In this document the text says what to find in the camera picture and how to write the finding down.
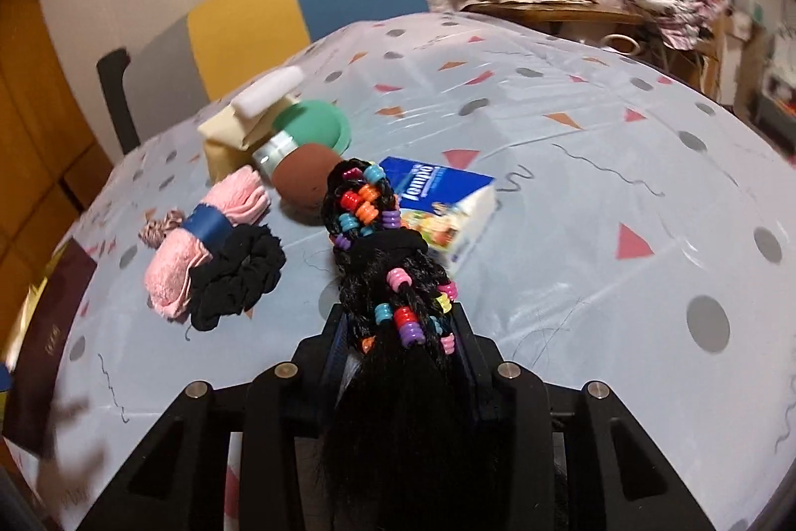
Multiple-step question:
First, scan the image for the black beaded hair braid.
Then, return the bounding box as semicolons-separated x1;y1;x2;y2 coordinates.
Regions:
321;159;471;530

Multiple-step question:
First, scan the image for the cream scouring pad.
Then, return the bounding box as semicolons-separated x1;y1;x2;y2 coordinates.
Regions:
197;94;298;151

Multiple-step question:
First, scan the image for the patterned tablecloth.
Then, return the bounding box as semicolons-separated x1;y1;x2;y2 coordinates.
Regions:
11;13;795;530

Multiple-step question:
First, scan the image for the gold tin box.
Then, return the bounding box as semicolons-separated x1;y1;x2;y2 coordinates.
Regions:
1;245;65;399

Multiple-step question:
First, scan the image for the grey yellow blue chair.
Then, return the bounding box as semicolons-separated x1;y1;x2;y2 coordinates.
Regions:
96;0;429;152

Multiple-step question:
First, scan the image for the white foam sponge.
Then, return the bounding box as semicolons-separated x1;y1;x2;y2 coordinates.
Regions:
231;66;305;120

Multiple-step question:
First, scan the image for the black scrunchie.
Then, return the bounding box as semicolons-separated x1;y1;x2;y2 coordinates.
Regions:
188;223;286;331

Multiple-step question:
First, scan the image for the pink satin scrunchie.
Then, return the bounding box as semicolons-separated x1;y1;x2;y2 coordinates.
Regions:
138;209;185;249

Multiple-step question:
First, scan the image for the green lid jar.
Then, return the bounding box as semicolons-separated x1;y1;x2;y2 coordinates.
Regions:
252;100;351;179

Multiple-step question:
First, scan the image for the pile of clothes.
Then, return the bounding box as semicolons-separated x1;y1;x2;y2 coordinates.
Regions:
625;0;728;51

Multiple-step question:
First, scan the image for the wooden side table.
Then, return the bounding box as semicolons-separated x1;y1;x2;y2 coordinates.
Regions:
461;0;724;101

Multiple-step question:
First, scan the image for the blue tissue pack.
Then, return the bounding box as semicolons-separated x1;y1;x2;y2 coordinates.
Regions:
381;156;497;274

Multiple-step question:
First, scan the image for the brown makeup sponge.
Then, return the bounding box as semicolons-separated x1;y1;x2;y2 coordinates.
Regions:
271;143;343;215

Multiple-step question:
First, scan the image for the dull yellow sponge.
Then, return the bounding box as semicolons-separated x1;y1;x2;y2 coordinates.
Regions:
202;140;258;183

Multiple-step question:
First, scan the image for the pink dishcloth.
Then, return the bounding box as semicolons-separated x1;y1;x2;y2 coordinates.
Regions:
143;166;270;320

